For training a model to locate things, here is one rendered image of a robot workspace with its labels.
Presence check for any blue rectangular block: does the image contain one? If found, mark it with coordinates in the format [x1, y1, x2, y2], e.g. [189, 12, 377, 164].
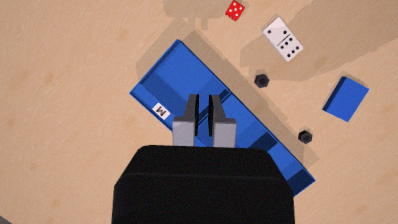
[322, 76, 369, 122]

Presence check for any blue three-compartment bin rack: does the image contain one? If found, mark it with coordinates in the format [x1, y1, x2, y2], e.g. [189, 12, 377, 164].
[129, 39, 316, 197]

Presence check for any white domino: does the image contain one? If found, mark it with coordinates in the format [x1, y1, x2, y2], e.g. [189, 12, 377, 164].
[262, 17, 303, 62]

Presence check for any black hex nut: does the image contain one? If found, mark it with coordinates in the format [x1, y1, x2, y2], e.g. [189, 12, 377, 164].
[298, 130, 313, 144]
[254, 74, 270, 88]

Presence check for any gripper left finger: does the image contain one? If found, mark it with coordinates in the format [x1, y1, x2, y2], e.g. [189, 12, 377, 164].
[172, 94, 199, 146]

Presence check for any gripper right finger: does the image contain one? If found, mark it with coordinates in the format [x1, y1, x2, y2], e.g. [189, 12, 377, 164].
[208, 95, 237, 148]

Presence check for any red die with white pips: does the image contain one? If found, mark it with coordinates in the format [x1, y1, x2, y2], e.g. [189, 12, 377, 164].
[225, 0, 245, 21]

